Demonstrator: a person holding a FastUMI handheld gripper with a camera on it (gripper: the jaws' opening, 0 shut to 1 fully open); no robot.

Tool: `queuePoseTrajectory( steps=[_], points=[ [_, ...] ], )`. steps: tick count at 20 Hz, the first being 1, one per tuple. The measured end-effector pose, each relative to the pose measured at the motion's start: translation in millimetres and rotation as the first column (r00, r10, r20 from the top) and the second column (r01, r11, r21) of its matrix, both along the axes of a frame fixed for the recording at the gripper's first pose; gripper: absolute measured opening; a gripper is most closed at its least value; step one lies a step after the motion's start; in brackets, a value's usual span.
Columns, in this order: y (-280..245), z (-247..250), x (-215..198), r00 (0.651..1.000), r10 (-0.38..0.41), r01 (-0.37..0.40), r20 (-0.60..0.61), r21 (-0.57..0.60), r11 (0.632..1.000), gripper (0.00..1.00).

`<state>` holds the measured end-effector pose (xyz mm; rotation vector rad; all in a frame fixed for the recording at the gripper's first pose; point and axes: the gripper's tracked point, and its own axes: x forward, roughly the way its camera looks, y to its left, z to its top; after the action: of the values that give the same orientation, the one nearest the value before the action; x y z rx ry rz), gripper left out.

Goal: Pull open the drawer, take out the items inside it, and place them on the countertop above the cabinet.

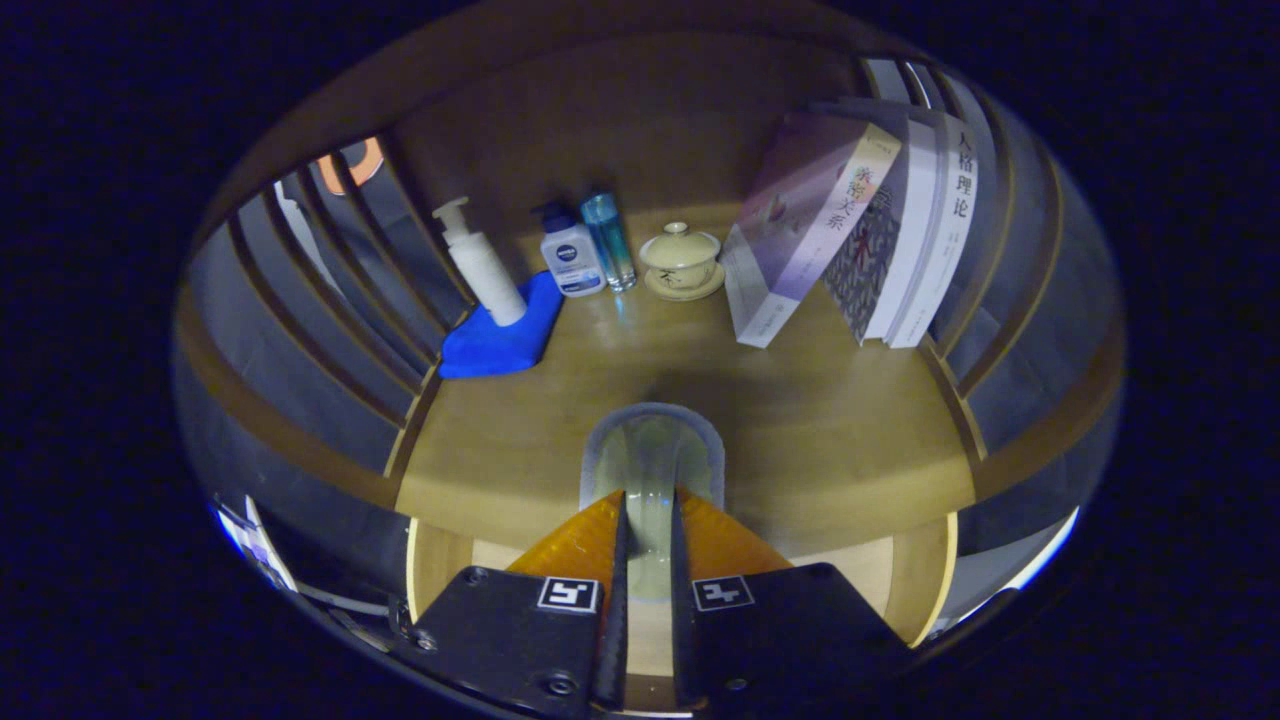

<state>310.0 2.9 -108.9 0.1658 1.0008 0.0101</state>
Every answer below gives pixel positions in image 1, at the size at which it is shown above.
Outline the blue folded cloth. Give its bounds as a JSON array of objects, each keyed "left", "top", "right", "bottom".
[{"left": 437, "top": 270, "right": 566, "bottom": 381}]

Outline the purple cover book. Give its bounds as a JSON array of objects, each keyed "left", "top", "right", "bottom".
[{"left": 720, "top": 112, "right": 903, "bottom": 349}]

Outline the wooden countertop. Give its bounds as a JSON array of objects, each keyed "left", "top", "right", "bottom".
[{"left": 395, "top": 205, "right": 976, "bottom": 556}]

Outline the white bottle with blue cap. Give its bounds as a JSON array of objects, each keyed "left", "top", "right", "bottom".
[{"left": 530, "top": 202, "right": 608, "bottom": 299}]

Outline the beige lidded ceramic teacup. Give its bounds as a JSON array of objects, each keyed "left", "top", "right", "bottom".
[{"left": 638, "top": 221, "right": 727, "bottom": 302}]

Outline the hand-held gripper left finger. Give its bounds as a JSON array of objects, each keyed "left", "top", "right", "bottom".
[{"left": 388, "top": 488, "right": 631, "bottom": 720}]

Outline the white pump bottle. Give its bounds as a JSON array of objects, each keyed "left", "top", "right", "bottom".
[{"left": 432, "top": 196, "right": 528, "bottom": 328}]

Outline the white spine book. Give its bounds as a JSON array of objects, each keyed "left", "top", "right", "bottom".
[{"left": 885, "top": 110, "right": 981, "bottom": 350}]

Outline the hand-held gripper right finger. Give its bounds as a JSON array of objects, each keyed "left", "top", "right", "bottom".
[{"left": 670, "top": 487, "right": 916, "bottom": 713}]

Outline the wooden cabinet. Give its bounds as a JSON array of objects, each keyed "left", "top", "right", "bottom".
[{"left": 172, "top": 0, "right": 1129, "bottom": 651}]

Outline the patterned cover book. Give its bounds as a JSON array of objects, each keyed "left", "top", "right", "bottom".
[{"left": 822, "top": 118, "right": 941, "bottom": 346}]

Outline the teal clear bottle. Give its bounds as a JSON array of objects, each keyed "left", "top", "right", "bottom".
[{"left": 580, "top": 192, "right": 639, "bottom": 293}]

